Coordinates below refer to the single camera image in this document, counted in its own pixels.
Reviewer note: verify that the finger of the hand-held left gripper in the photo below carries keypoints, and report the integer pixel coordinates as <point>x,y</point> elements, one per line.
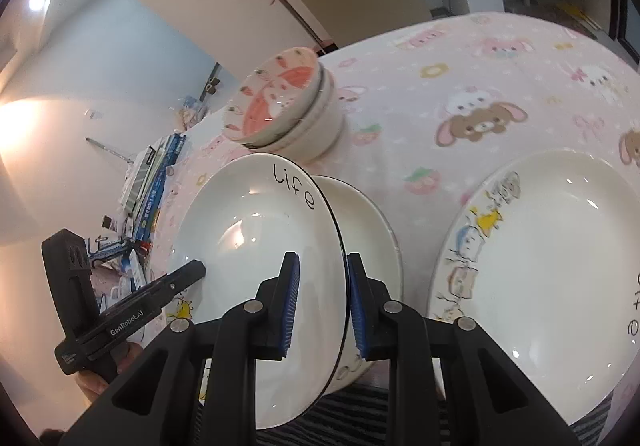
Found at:
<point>187,273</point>

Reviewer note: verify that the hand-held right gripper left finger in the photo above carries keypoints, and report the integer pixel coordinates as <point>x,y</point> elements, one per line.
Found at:
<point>290,306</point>

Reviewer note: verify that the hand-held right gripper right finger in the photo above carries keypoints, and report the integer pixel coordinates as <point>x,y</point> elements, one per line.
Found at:
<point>359,311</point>

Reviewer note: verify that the white cartoon print plate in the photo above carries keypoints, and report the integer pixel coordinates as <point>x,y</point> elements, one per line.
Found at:
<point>540,276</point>
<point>365,236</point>

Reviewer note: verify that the white plate black lettering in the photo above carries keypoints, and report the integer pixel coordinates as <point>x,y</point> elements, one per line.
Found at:
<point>260,236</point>

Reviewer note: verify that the white ribbed bowl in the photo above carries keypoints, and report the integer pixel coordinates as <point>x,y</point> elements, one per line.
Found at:
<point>325,141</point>

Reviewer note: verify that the pink carrot print bowl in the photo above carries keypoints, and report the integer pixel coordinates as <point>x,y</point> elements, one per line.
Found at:
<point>270,96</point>

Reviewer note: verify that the person's left hand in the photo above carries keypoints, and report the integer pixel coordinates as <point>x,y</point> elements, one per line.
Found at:
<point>131,352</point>

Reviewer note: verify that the stack of books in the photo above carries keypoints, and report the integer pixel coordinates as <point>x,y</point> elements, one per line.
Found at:
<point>155,176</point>

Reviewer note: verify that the black striped garment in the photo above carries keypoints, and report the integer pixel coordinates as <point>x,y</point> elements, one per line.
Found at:
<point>400,416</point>

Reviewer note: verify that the metal pole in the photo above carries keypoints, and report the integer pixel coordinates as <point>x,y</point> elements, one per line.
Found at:
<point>110,149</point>

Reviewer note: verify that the pink printed tablecloth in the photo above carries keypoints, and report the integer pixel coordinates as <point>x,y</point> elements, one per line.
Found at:
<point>400,76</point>

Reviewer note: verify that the round ceiling light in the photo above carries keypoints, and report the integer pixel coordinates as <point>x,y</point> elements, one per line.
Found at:
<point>36,1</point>

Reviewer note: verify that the black framed glass door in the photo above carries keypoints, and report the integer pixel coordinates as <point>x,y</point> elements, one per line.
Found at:
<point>625,16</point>

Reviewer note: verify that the wall light switch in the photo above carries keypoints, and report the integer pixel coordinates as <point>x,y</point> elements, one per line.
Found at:
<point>94,114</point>

